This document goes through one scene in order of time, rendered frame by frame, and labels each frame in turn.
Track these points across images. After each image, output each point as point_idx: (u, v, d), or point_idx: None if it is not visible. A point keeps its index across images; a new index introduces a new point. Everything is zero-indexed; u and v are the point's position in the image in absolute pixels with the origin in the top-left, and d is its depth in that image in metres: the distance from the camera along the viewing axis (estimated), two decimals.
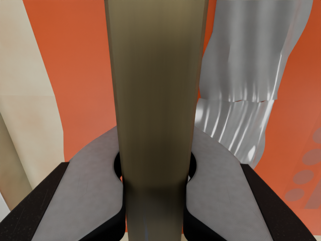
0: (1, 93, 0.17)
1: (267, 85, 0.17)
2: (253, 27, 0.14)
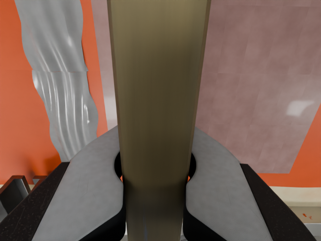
0: None
1: (74, 60, 0.24)
2: (41, 18, 0.21)
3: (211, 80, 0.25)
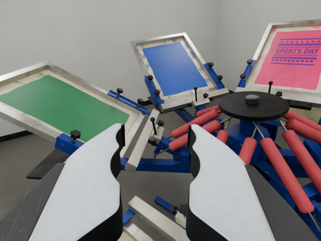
0: None
1: None
2: None
3: None
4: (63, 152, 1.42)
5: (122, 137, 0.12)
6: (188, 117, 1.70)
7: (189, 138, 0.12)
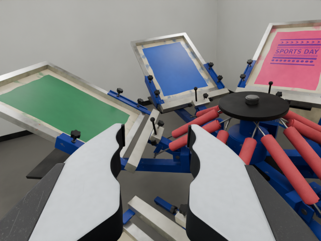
0: None
1: None
2: None
3: None
4: (63, 152, 1.42)
5: (122, 137, 0.12)
6: (188, 117, 1.70)
7: (189, 138, 0.12)
